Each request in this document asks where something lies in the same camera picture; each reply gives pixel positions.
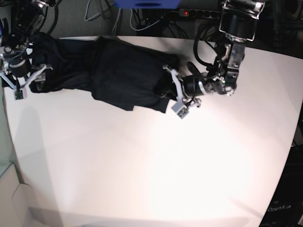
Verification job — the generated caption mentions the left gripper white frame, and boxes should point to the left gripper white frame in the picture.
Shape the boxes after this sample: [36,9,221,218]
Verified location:
[162,65,208,119]

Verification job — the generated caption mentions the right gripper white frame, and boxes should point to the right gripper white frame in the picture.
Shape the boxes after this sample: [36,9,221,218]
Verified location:
[0,59,52,100]

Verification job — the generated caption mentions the dark navy long-sleeve shirt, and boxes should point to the dark navy long-sleeve shirt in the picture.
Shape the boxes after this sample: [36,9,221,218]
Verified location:
[29,33,180,113]

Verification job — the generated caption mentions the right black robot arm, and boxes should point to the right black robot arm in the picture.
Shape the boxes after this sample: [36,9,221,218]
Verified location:
[0,0,60,100]

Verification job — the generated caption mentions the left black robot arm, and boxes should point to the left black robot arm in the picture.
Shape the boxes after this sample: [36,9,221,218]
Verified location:
[162,0,266,119]

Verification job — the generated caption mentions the black power strip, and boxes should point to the black power strip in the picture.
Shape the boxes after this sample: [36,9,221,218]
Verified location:
[177,9,220,19]

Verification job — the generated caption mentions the blue plastic box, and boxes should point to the blue plastic box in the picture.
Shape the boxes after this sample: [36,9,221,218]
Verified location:
[114,0,180,9]

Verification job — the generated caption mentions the black OpenArm equipment case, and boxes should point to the black OpenArm equipment case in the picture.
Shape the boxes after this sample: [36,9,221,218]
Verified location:
[260,145,303,227]

